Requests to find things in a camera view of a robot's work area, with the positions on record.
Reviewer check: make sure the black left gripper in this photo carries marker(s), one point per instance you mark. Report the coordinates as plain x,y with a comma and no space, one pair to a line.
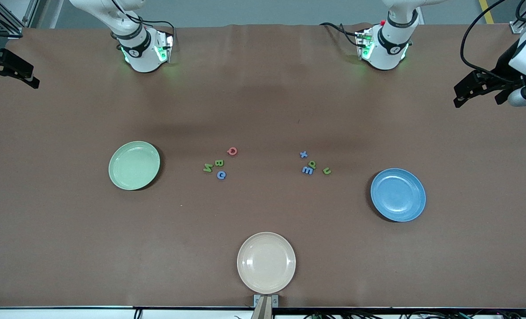
505,62

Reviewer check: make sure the green letter d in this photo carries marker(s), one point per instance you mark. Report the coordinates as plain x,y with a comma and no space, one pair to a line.
313,165

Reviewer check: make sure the blue letter E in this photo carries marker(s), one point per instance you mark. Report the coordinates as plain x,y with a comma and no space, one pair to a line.
307,170

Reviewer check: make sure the green letter N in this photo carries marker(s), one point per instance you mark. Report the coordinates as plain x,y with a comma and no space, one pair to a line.
208,167

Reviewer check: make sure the blue letter C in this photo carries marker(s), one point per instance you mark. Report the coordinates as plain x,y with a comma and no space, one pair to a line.
219,175

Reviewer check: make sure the red letter Q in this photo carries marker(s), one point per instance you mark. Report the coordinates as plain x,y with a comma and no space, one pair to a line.
229,151

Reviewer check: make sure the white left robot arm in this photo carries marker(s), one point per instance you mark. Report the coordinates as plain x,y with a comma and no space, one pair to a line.
389,44

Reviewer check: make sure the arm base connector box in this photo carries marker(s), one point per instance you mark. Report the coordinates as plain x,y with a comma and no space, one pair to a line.
364,44
164,46

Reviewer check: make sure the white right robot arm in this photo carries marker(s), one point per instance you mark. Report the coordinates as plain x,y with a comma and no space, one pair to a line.
141,53

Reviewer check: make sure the blue plate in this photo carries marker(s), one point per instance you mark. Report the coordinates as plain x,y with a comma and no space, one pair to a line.
398,195

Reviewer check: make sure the light green plate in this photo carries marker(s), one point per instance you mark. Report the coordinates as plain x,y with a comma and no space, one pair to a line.
134,165

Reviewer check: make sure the brown table cover mat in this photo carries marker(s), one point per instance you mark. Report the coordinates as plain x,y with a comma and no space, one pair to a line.
262,110

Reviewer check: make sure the beige plate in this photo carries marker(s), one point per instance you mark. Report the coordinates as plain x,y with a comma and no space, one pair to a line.
266,262

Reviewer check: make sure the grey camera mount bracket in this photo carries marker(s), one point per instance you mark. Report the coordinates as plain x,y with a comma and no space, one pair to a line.
266,305

